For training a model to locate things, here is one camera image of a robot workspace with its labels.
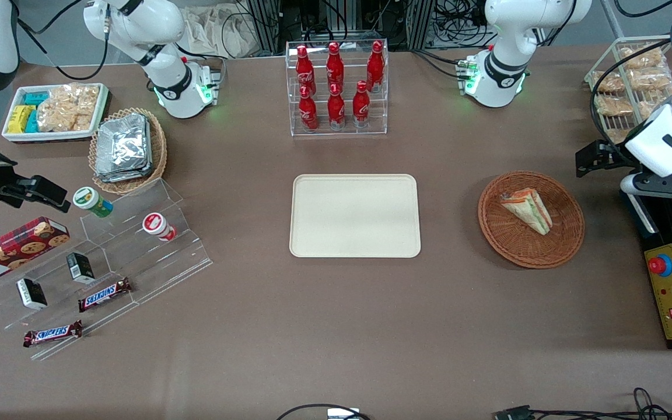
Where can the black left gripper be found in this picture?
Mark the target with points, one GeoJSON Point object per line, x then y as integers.
{"type": "Point", "coordinates": [611, 156]}

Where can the aluminium profile post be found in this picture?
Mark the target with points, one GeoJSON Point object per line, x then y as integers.
{"type": "Point", "coordinates": [263, 23]}
{"type": "Point", "coordinates": [420, 23]}

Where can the silver foil pack stack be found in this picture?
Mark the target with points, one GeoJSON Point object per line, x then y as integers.
{"type": "Point", "coordinates": [123, 146]}

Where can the red cola bottle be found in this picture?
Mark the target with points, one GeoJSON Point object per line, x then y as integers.
{"type": "Point", "coordinates": [308, 111]}
{"type": "Point", "coordinates": [335, 67]}
{"type": "Point", "coordinates": [302, 70]}
{"type": "Point", "coordinates": [336, 108]}
{"type": "Point", "coordinates": [375, 65]}
{"type": "Point", "coordinates": [361, 105]}

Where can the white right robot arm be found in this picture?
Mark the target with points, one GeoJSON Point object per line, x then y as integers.
{"type": "Point", "coordinates": [155, 29]}

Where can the black box with yellow panel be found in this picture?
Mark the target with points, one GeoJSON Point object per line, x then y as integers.
{"type": "Point", "coordinates": [671, 303]}

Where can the brown round wicker basket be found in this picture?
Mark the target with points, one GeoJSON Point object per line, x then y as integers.
{"type": "Point", "coordinates": [514, 245]}

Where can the clear acrylic stepped stand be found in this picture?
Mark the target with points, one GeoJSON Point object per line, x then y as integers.
{"type": "Point", "coordinates": [155, 274]}

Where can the red lid snack cup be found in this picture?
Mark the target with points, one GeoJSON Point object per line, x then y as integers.
{"type": "Point", "coordinates": [157, 226]}

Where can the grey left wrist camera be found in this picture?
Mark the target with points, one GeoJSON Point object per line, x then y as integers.
{"type": "Point", "coordinates": [630, 185]}

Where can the small black box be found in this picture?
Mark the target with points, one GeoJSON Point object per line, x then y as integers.
{"type": "Point", "coordinates": [80, 267]}
{"type": "Point", "coordinates": [31, 293]}

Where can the clear bagged rice cracker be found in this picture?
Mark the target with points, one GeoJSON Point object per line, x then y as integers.
{"type": "Point", "coordinates": [617, 135]}
{"type": "Point", "coordinates": [609, 81]}
{"type": "Point", "coordinates": [651, 105]}
{"type": "Point", "coordinates": [651, 79]}
{"type": "Point", "coordinates": [642, 57]}
{"type": "Point", "coordinates": [615, 105]}

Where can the yellow snack pack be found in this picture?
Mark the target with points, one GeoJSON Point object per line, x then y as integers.
{"type": "Point", "coordinates": [18, 118]}

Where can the white cloth bag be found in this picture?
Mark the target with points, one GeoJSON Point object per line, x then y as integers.
{"type": "Point", "coordinates": [213, 29]}

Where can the green lid snack cup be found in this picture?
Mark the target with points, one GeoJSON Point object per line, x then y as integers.
{"type": "Point", "coordinates": [91, 201]}

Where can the triangular sandwich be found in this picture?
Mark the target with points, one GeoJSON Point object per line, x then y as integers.
{"type": "Point", "coordinates": [527, 211]}

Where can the red emergency stop button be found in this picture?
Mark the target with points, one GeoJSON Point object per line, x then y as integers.
{"type": "Point", "coordinates": [660, 265]}

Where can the beige plastic tray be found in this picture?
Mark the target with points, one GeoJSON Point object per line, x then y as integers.
{"type": "Point", "coordinates": [353, 216]}

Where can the clear bag of crackers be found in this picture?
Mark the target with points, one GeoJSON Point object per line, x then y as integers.
{"type": "Point", "coordinates": [67, 108]}

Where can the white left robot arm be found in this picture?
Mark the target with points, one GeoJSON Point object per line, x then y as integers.
{"type": "Point", "coordinates": [502, 58]}

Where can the clear acrylic bottle rack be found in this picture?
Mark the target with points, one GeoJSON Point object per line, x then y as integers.
{"type": "Point", "coordinates": [347, 132]}

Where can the brown Snickers bar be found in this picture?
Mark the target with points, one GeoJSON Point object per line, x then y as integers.
{"type": "Point", "coordinates": [104, 294]}
{"type": "Point", "coordinates": [53, 333]}

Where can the white rectangular snack tray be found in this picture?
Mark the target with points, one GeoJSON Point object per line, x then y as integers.
{"type": "Point", "coordinates": [56, 135]}

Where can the tan oval wicker basket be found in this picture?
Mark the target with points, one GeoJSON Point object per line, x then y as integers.
{"type": "Point", "coordinates": [158, 151]}

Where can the small white device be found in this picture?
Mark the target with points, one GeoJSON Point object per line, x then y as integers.
{"type": "Point", "coordinates": [343, 414]}

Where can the grey metal frame strut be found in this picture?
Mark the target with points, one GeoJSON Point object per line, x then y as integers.
{"type": "Point", "coordinates": [611, 17]}

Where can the red tartan cookie box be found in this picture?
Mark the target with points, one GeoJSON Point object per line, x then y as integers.
{"type": "Point", "coordinates": [15, 251]}

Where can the teal snack pack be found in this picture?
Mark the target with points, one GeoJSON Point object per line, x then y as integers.
{"type": "Point", "coordinates": [32, 121]}
{"type": "Point", "coordinates": [37, 98]}

